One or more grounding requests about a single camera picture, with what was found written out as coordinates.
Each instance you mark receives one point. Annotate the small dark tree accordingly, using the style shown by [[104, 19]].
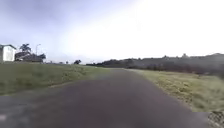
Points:
[[77, 61]]

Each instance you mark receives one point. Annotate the dark grey asphalt path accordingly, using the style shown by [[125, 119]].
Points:
[[110, 100]]

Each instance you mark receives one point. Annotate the dark wood of trees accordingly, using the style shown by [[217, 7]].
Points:
[[173, 63]]

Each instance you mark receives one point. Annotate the street lamp pole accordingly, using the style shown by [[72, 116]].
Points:
[[36, 50]]

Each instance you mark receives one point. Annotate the low dark building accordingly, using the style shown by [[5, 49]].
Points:
[[30, 58]]

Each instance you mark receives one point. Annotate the sloping green grass bank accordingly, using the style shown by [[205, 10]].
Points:
[[30, 75]]

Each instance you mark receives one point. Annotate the flat green grass field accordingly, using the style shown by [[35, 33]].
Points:
[[195, 88]]

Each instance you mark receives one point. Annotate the tall dark tree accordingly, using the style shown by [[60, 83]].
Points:
[[25, 47]]

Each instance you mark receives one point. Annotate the white building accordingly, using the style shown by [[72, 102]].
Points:
[[7, 53]]

